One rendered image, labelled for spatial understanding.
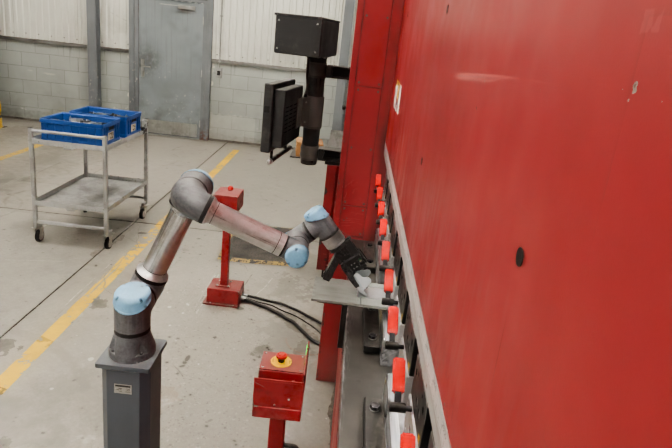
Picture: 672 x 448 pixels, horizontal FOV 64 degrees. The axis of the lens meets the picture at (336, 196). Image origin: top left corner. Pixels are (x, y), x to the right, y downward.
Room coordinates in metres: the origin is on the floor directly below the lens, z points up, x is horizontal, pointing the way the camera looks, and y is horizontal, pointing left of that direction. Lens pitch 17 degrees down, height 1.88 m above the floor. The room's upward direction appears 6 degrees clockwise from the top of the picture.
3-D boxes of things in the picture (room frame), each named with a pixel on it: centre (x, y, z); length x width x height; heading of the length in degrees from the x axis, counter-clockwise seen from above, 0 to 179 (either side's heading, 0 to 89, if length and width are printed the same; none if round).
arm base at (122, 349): (1.59, 0.63, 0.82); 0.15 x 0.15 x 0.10
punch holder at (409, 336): (0.99, -0.22, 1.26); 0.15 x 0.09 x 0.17; 179
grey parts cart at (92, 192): (4.46, 2.10, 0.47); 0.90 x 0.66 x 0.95; 0
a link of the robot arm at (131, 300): (1.60, 0.63, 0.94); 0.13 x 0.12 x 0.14; 5
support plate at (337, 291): (1.77, -0.09, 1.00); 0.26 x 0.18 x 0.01; 89
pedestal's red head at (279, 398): (1.57, 0.11, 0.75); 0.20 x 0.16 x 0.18; 0
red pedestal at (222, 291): (3.43, 0.71, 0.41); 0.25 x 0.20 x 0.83; 89
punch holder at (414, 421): (0.79, -0.22, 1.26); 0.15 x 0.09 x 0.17; 179
